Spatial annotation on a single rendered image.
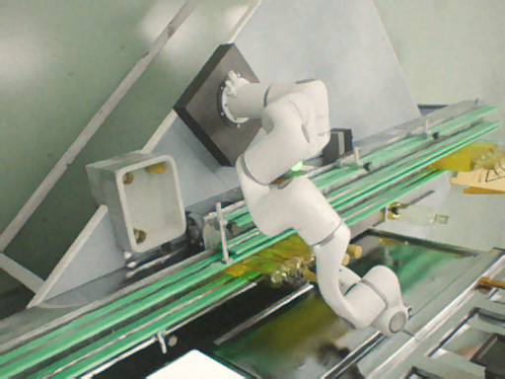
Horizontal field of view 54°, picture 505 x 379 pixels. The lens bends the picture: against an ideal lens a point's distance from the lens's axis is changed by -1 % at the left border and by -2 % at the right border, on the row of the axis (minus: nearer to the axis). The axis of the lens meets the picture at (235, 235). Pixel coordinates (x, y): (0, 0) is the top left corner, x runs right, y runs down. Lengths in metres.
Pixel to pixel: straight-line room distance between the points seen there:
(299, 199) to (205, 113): 0.56
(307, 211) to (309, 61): 0.95
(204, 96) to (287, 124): 0.47
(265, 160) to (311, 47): 0.88
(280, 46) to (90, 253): 0.89
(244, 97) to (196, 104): 0.13
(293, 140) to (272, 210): 0.14
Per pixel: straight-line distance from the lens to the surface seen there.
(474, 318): 1.47
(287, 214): 0.97
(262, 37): 1.68
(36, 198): 1.87
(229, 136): 1.49
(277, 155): 1.01
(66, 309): 1.25
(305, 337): 1.31
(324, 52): 1.90
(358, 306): 1.04
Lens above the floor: 1.93
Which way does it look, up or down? 46 degrees down
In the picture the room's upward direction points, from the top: 106 degrees clockwise
